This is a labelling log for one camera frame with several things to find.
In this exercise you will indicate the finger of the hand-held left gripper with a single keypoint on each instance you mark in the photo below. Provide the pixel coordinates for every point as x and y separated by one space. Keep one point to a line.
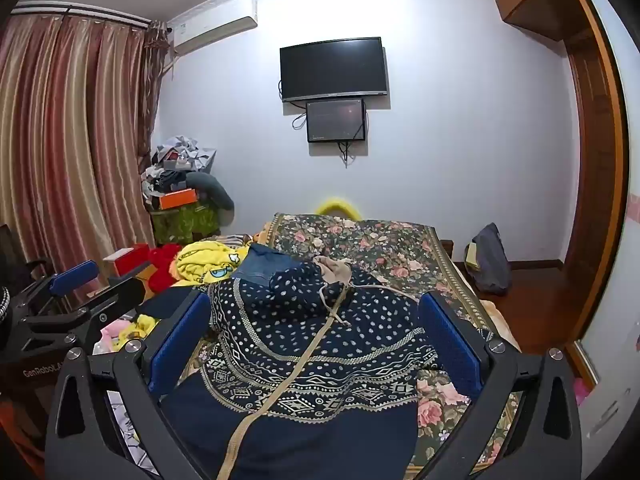
75 276
127 287

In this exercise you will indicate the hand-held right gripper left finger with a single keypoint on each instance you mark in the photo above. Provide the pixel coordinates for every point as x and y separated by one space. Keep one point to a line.
180 345

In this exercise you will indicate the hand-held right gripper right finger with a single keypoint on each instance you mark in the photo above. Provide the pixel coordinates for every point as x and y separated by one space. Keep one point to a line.
450 345

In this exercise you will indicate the navy patterned hoodie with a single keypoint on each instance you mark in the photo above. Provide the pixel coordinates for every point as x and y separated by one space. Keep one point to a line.
320 360

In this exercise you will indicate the brown cardboard box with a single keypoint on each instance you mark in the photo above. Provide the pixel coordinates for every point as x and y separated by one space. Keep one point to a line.
142 285

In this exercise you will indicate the red and white box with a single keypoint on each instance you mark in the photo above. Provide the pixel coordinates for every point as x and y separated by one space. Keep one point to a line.
125 257

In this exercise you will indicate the red garment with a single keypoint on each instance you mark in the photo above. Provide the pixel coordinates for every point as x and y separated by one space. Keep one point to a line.
162 267

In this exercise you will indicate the pink cloth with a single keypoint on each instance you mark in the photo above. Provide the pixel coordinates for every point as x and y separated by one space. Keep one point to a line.
115 330

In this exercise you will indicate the black chair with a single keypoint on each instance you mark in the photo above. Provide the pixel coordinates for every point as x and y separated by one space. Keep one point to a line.
20 255

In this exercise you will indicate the yellow cartoon blanket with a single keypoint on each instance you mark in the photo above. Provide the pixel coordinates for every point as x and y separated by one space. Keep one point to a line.
205 262

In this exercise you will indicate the green patterned cloth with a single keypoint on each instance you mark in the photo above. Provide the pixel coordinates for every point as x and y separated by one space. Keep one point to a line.
182 225

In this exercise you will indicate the dark grey bag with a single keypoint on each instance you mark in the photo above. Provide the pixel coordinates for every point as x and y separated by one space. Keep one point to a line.
492 260

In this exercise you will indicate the white printed sheet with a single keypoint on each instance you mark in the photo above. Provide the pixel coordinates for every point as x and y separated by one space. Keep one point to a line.
127 430

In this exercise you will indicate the orange box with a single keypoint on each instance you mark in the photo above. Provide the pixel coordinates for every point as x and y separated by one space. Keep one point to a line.
177 198

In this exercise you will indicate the floral bedspread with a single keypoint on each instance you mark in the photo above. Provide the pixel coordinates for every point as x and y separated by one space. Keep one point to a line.
395 245

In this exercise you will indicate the blue jeans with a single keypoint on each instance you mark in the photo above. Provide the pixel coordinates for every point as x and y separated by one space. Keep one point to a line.
262 265

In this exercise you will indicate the striped cloth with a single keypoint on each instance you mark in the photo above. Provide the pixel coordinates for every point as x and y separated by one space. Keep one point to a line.
232 238

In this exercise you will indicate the grey pillow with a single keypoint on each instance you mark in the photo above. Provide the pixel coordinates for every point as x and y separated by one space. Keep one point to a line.
217 190

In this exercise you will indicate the orange brown blanket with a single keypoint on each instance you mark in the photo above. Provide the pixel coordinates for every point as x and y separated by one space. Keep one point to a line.
261 235

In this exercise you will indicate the pile of grey clutter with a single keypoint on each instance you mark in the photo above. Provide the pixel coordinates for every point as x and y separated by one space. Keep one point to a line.
175 157

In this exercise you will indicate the striped pink curtain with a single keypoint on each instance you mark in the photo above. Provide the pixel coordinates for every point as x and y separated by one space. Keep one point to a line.
65 135

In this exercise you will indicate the yellow curved object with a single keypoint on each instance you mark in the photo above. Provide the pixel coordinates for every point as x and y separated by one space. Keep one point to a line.
337 206

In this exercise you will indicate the brown wooden door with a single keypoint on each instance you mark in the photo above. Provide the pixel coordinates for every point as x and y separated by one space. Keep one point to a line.
587 160

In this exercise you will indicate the small black monitor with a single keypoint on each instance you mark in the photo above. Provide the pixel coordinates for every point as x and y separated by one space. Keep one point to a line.
335 120

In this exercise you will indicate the white air conditioner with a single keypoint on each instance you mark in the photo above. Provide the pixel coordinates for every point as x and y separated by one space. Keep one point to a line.
215 30

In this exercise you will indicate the large black television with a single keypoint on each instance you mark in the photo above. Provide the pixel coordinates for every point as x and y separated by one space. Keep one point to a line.
332 67

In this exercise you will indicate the white curtain rail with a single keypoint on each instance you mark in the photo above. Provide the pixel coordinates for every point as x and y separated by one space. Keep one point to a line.
80 12

